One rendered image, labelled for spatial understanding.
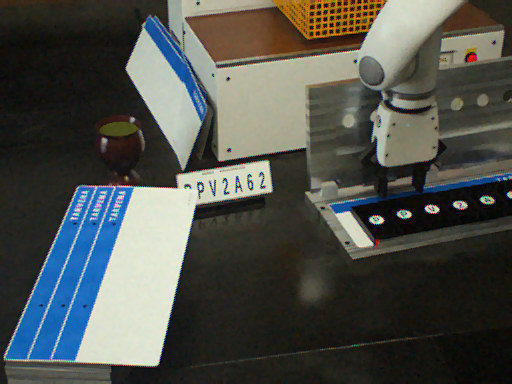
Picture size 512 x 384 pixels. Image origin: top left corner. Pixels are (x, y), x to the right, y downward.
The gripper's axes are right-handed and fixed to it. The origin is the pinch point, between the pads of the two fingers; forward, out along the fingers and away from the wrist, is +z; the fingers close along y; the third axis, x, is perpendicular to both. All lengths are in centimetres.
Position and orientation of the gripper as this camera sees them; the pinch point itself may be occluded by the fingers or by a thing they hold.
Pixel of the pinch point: (399, 183)
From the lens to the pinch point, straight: 166.8
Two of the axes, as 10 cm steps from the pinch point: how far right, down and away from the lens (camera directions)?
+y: 9.5, -1.6, 2.7
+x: -3.1, -5.1, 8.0
